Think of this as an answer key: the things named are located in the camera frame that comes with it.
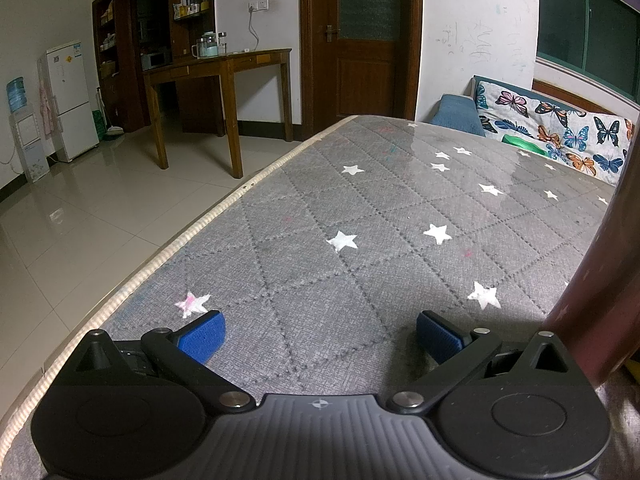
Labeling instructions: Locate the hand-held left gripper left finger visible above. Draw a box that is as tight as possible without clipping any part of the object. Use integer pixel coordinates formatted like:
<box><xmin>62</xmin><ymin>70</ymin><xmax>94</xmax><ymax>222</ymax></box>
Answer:
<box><xmin>75</xmin><ymin>310</ymin><xmax>253</xmax><ymax>415</ymax></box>

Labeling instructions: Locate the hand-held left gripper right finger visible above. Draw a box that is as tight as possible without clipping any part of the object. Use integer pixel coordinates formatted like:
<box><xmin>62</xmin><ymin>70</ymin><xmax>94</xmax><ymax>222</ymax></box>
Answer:
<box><xmin>387</xmin><ymin>311</ymin><xmax>571</xmax><ymax>416</ymax></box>

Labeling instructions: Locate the pink cat-ear bottle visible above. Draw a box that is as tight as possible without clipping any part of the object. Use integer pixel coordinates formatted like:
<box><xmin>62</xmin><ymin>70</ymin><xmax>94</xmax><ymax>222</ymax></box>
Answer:
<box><xmin>545</xmin><ymin>172</ymin><xmax>640</xmax><ymax>387</ymax></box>

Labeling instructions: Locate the green bowl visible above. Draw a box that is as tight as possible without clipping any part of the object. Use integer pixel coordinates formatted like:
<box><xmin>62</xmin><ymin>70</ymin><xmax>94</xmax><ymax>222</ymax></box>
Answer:
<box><xmin>501</xmin><ymin>135</ymin><xmax>549</xmax><ymax>155</ymax></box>

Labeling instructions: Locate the blue sofa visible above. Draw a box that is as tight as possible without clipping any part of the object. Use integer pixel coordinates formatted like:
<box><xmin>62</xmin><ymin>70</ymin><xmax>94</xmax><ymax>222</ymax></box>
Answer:
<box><xmin>430</xmin><ymin>76</ymin><xmax>640</xmax><ymax>189</ymax></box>

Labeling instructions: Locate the broom with dustpan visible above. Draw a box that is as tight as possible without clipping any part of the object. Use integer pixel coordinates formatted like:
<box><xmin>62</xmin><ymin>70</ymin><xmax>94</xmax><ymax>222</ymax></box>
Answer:
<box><xmin>96</xmin><ymin>87</ymin><xmax>125</xmax><ymax>140</ymax></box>

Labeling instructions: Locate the butterfly print blanket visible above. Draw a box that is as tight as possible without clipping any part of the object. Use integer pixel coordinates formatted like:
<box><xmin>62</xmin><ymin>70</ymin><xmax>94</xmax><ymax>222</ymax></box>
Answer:
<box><xmin>475</xmin><ymin>82</ymin><xmax>634</xmax><ymax>179</ymax></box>

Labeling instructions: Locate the white water dispenser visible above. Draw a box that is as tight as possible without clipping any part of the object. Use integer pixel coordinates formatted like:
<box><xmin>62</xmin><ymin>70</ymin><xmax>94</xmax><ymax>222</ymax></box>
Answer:
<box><xmin>9</xmin><ymin>106</ymin><xmax>50</xmax><ymax>184</ymax></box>

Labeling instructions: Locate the white refrigerator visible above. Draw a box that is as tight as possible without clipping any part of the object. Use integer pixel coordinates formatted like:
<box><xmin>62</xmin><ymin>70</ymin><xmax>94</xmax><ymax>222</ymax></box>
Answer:
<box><xmin>46</xmin><ymin>40</ymin><xmax>100</xmax><ymax>163</ymax></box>

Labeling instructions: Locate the brown wooden table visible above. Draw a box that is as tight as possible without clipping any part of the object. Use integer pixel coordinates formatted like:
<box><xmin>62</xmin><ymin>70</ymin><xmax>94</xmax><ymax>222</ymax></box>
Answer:
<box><xmin>143</xmin><ymin>49</ymin><xmax>294</xmax><ymax>179</ymax></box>

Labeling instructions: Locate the pink hanging cloth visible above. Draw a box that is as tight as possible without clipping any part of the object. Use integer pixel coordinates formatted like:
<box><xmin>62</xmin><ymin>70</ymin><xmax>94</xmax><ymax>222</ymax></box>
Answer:
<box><xmin>38</xmin><ymin>82</ymin><xmax>55</xmax><ymax>137</ymax></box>

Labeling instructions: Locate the brown wooden door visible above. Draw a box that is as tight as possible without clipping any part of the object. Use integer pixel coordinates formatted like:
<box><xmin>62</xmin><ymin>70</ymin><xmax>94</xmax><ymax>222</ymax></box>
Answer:
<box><xmin>299</xmin><ymin>0</ymin><xmax>424</xmax><ymax>134</ymax></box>

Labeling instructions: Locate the glass kettle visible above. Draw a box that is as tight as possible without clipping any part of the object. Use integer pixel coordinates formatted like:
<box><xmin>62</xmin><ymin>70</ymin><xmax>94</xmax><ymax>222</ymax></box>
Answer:
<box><xmin>191</xmin><ymin>34</ymin><xmax>217</xmax><ymax>59</ymax></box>

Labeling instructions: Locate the blue water jug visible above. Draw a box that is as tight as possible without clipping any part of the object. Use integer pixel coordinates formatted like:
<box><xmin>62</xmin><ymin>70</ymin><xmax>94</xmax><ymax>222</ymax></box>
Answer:
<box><xmin>7</xmin><ymin>77</ymin><xmax>28</xmax><ymax>111</ymax></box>

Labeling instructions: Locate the green-framed window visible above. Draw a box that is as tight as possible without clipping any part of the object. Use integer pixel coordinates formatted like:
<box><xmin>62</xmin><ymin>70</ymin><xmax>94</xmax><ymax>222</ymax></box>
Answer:
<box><xmin>536</xmin><ymin>0</ymin><xmax>640</xmax><ymax>107</ymax></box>

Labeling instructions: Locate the dark wooden wall cabinet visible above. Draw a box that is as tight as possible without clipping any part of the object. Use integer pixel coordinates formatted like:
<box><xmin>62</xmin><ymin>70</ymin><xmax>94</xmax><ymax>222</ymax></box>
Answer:
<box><xmin>92</xmin><ymin>0</ymin><xmax>217</xmax><ymax>134</ymax></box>

